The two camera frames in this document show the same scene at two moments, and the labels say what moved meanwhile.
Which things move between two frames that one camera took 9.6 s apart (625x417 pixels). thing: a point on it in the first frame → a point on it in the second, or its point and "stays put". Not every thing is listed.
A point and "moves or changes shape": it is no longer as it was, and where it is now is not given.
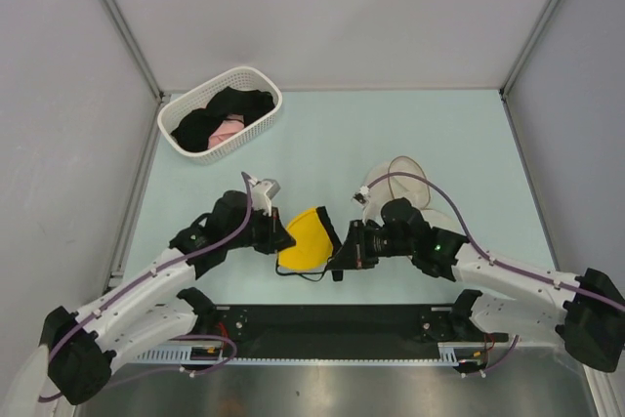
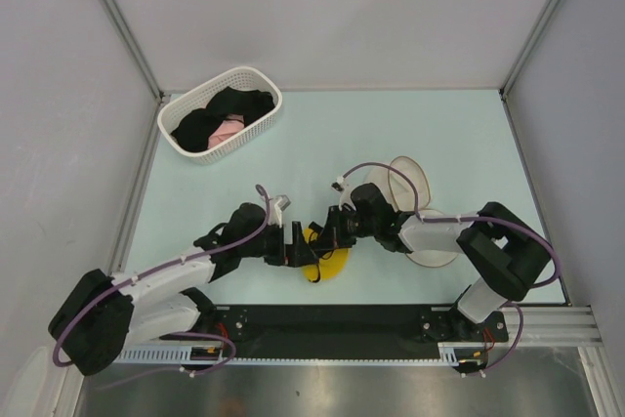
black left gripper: x=276 y=236 → x=302 y=255
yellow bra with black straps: x=315 y=238 moves or changes shape
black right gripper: x=354 y=253 → x=332 y=235
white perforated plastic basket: x=243 y=78 stays put
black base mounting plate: x=337 y=330 stays put
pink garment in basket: x=227 y=128 stays put
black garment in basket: x=195 y=127 stays put
